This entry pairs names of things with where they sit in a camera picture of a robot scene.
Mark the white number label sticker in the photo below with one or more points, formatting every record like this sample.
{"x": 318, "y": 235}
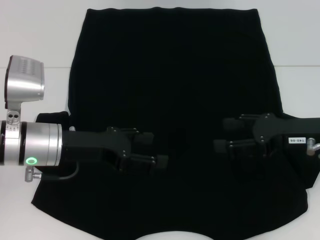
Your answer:
{"x": 297, "y": 140}

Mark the small silver stud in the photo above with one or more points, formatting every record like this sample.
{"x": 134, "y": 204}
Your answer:
{"x": 72, "y": 128}

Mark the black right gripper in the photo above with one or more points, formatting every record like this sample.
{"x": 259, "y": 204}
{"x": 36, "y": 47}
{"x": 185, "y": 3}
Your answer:
{"x": 272, "y": 127}

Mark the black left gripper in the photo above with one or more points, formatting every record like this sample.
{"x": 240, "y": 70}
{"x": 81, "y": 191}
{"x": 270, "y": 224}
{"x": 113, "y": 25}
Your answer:
{"x": 95, "y": 145}

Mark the black shirt with FREE print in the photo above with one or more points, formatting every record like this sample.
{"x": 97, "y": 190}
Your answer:
{"x": 175, "y": 75}

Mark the silver camera mount bracket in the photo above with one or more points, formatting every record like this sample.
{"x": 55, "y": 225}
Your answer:
{"x": 13, "y": 116}

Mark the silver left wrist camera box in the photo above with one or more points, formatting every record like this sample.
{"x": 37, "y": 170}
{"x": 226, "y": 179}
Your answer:
{"x": 23, "y": 80}

